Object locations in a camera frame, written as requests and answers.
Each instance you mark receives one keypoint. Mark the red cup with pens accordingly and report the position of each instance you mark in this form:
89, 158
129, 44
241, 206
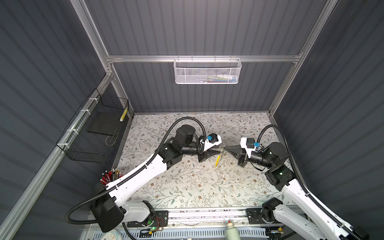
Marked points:
110, 176

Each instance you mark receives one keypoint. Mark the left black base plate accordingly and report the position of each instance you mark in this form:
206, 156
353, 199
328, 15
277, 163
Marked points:
156, 219

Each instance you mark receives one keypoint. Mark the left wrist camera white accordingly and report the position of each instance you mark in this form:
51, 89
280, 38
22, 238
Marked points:
211, 141

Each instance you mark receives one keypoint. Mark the white wire basket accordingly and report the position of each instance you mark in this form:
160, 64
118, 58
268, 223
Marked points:
207, 71

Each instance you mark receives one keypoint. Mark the aluminium rail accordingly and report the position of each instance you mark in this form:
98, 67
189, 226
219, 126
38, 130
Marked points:
188, 216

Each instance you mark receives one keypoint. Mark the white slotted cable duct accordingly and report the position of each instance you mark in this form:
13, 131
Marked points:
245, 233

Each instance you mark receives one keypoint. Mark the yellow green marker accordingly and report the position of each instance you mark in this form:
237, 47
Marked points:
123, 115

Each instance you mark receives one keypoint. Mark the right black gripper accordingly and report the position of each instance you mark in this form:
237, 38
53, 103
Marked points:
243, 158

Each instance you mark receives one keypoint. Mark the large keyring with yellow grip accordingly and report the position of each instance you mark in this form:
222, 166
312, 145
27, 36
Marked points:
218, 159

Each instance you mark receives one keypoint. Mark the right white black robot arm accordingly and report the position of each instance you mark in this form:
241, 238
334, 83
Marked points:
321, 223

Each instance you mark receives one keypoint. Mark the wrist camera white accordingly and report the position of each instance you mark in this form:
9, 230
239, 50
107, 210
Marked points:
250, 145
211, 141

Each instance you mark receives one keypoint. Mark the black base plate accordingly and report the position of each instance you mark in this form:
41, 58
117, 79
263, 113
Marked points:
261, 216
156, 219

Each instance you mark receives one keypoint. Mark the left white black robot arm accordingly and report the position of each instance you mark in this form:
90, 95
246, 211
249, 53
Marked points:
115, 208

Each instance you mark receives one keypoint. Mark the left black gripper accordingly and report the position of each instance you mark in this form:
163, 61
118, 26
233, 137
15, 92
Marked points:
205, 155

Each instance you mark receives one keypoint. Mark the white rounded device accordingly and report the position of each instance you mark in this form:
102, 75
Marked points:
112, 235

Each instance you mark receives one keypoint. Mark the white bottle with red cap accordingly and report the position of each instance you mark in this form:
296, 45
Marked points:
232, 232

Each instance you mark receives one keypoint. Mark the black wire basket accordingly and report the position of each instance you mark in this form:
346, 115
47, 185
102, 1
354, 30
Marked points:
96, 133

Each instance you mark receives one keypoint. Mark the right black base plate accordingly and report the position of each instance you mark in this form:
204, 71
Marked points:
261, 216

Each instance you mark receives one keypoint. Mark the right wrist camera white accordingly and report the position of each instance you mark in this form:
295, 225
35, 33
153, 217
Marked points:
250, 145

